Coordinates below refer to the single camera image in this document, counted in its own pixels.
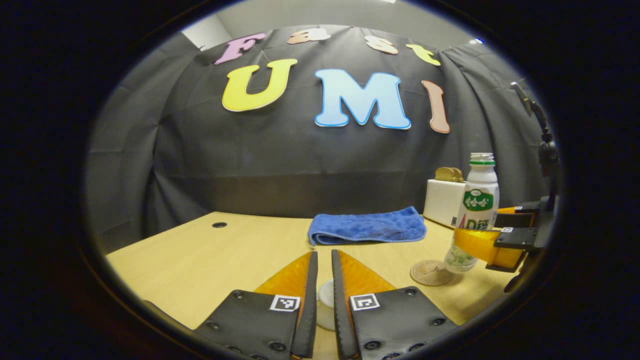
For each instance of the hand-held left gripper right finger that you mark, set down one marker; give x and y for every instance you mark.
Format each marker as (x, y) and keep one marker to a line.
(340, 320)

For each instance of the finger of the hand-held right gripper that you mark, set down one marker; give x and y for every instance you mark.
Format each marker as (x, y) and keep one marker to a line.
(517, 219)
(515, 239)

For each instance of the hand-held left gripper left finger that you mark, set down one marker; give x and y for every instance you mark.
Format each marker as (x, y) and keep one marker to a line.
(309, 315)

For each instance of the white ceramic teacup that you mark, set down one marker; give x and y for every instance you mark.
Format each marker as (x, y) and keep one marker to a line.
(325, 320)

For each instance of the white teacup lid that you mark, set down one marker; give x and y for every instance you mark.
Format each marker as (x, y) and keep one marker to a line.
(326, 292)

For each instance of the white plastic water bottle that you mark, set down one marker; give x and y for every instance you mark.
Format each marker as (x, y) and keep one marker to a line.
(477, 200)

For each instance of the round brown coaster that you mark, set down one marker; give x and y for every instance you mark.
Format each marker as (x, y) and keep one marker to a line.
(430, 273)

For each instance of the white toaster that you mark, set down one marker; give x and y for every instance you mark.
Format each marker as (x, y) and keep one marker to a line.
(442, 202)

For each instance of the blue towel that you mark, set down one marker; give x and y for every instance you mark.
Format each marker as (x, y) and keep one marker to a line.
(365, 227)

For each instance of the black backdrop cloth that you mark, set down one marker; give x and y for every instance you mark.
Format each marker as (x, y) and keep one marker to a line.
(200, 150)

